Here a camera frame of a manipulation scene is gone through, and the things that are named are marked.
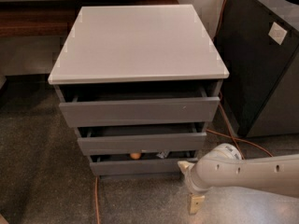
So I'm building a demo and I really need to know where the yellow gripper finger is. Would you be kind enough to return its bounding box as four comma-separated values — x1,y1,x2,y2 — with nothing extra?
188,194,205,215
178,161,191,172

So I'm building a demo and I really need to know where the grey bottom drawer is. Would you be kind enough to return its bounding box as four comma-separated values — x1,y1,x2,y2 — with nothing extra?
90,150,197,176

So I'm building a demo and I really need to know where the grey drawer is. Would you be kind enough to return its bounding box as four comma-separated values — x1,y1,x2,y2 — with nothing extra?
90,150,197,176
59,96,220,127
78,123,206,155

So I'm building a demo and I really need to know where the orange fruit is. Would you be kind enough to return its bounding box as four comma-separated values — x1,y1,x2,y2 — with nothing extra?
130,153,141,160

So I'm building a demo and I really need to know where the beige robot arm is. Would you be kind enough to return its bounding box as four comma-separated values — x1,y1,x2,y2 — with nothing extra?
178,143,299,215

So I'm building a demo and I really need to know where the grey middle drawer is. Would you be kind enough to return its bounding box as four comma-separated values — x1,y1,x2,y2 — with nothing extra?
78,123,206,155

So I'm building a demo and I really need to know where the grey drawer cabinet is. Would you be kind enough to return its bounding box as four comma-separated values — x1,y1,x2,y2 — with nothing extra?
49,5,229,178

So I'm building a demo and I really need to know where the grey top drawer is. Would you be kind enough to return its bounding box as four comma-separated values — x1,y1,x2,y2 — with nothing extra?
59,96,220,127

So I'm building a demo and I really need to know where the clear plastic water bottle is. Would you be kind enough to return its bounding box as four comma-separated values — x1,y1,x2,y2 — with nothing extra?
156,151,170,159

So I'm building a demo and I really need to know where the black trash bin cabinet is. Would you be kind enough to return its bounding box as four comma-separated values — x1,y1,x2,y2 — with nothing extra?
215,0,299,137

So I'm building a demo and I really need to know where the white label sticker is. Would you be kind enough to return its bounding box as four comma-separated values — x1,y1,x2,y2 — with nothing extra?
268,22,288,45

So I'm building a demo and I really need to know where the dark wooden bench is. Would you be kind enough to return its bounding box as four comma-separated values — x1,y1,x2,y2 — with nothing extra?
0,0,178,37

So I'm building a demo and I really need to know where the orange power cable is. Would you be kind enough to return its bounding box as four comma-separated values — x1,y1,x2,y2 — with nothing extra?
93,0,275,224

